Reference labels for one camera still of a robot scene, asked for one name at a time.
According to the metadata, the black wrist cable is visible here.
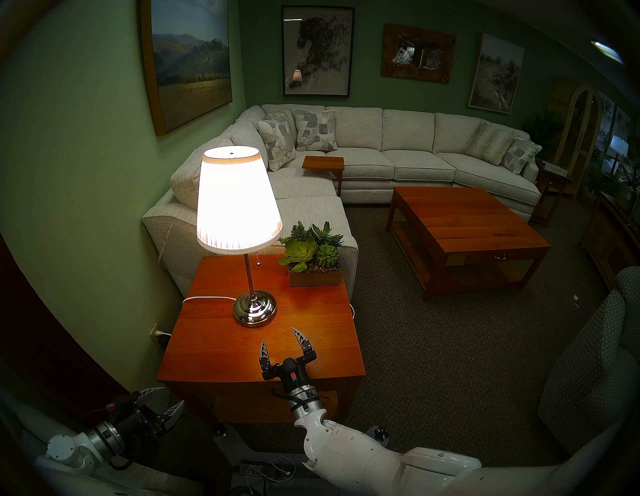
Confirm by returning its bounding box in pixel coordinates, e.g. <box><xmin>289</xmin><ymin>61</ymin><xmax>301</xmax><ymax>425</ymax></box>
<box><xmin>271</xmin><ymin>385</ymin><xmax>331</xmax><ymax>408</ymax></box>

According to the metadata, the green dotted armchair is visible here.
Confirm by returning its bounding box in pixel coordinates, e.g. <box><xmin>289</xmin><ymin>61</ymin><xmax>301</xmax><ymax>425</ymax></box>
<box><xmin>537</xmin><ymin>266</ymin><xmax>640</xmax><ymax>456</ymax></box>

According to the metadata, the wooden framed wall art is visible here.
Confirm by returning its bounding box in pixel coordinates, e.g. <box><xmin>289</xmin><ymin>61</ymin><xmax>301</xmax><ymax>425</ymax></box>
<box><xmin>380</xmin><ymin>23</ymin><xmax>457</xmax><ymax>85</ymax></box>

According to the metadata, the dark wooden side table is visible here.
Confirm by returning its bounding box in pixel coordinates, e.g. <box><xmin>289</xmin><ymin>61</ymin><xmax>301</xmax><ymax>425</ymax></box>
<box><xmin>530</xmin><ymin>160</ymin><xmax>575</xmax><ymax>227</ymax></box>

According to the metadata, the white lamp cord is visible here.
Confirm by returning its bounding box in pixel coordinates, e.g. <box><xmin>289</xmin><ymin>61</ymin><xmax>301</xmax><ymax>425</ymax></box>
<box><xmin>182</xmin><ymin>295</ymin><xmax>237</xmax><ymax>307</ymax></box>

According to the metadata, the cream sectional sofa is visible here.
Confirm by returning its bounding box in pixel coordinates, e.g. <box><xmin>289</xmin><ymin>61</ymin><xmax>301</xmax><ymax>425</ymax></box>
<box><xmin>141</xmin><ymin>103</ymin><xmax>543</xmax><ymax>301</ymax></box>

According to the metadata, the arched wooden cabinet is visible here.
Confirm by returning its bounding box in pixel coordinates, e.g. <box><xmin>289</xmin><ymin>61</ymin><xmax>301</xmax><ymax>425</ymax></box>
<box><xmin>547</xmin><ymin>80</ymin><xmax>603</xmax><ymax>196</ymax></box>

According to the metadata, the white shade table lamp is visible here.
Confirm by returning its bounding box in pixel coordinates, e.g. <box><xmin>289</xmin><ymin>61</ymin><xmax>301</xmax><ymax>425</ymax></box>
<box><xmin>196</xmin><ymin>145</ymin><xmax>283</xmax><ymax>328</ymax></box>

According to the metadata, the ceiling light panel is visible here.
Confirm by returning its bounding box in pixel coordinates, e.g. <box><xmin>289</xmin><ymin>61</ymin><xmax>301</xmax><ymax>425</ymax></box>
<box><xmin>591</xmin><ymin>40</ymin><xmax>625</xmax><ymax>66</ymax></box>

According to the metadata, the framed pale landscape picture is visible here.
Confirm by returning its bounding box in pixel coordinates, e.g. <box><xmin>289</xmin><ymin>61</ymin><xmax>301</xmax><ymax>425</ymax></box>
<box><xmin>467</xmin><ymin>32</ymin><xmax>526</xmax><ymax>115</ymax></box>

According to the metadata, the dark leafy house plant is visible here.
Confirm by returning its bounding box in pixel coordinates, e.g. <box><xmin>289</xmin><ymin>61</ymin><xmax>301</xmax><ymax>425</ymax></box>
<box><xmin>522</xmin><ymin>111</ymin><xmax>558</xmax><ymax>151</ymax></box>

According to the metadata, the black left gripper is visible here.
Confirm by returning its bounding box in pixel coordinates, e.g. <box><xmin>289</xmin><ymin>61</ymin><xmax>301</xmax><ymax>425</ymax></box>
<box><xmin>106</xmin><ymin>386</ymin><xmax>185</xmax><ymax>436</ymax></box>

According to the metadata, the small background table lamp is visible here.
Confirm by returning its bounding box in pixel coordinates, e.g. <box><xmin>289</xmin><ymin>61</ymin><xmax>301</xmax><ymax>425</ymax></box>
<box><xmin>602</xmin><ymin>135</ymin><xmax>630</xmax><ymax>176</ymax></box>

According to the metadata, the wooden dresser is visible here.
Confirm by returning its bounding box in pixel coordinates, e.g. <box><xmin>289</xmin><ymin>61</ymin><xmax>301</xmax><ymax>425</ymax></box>
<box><xmin>580</xmin><ymin>192</ymin><xmax>640</xmax><ymax>291</ymax></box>

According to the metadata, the large mountain landscape painting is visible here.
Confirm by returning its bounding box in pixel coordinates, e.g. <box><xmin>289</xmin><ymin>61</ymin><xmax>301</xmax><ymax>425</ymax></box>
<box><xmin>139</xmin><ymin>0</ymin><xmax>234</xmax><ymax>137</ymax></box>

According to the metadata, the wooden coffee table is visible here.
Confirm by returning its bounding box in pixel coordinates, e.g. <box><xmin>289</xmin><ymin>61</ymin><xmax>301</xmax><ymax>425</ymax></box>
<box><xmin>385</xmin><ymin>186</ymin><xmax>552</xmax><ymax>303</ymax></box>

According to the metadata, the potted plant on dresser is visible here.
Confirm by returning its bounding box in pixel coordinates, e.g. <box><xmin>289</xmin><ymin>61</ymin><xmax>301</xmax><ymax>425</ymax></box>
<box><xmin>615</xmin><ymin>160</ymin><xmax>640</xmax><ymax>212</ymax></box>

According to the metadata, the small wooden sofa table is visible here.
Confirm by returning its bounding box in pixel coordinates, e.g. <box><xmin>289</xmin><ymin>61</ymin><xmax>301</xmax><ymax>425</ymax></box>
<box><xmin>302</xmin><ymin>155</ymin><xmax>346</xmax><ymax>198</ymax></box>

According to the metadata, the succulent planter box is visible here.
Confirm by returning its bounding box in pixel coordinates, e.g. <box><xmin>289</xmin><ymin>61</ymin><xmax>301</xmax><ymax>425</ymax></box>
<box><xmin>278</xmin><ymin>221</ymin><xmax>345</xmax><ymax>288</ymax></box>

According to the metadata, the black power strip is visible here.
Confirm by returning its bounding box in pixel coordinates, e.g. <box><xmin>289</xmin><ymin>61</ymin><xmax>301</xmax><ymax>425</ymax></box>
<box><xmin>238</xmin><ymin>459</ymin><xmax>322</xmax><ymax>482</ymax></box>

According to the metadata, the striped beige pillow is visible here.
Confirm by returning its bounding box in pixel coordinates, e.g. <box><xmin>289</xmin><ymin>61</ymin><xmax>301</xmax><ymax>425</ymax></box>
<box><xmin>266</xmin><ymin>108</ymin><xmax>300</xmax><ymax>147</ymax></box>
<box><xmin>465</xmin><ymin>121</ymin><xmax>516</xmax><ymax>167</ymax></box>

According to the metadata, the black framed horse artwork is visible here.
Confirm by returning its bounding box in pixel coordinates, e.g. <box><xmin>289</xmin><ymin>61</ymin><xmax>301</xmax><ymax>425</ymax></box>
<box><xmin>281</xmin><ymin>5</ymin><xmax>356</xmax><ymax>97</ymax></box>

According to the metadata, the grey patchwork pillow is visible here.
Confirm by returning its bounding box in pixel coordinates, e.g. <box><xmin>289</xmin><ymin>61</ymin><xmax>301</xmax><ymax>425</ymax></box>
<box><xmin>256</xmin><ymin>114</ymin><xmax>297</xmax><ymax>172</ymax></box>
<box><xmin>294</xmin><ymin>108</ymin><xmax>338</xmax><ymax>152</ymax></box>
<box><xmin>501</xmin><ymin>136</ymin><xmax>543</xmax><ymax>175</ymax></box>

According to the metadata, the wooden end table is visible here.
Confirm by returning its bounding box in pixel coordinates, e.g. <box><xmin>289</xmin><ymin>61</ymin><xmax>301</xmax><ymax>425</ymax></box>
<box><xmin>156</xmin><ymin>254</ymin><xmax>366</xmax><ymax>427</ymax></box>

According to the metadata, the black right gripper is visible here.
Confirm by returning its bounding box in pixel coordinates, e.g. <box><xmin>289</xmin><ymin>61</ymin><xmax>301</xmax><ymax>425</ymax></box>
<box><xmin>258</xmin><ymin>327</ymin><xmax>319</xmax><ymax>396</ymax></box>

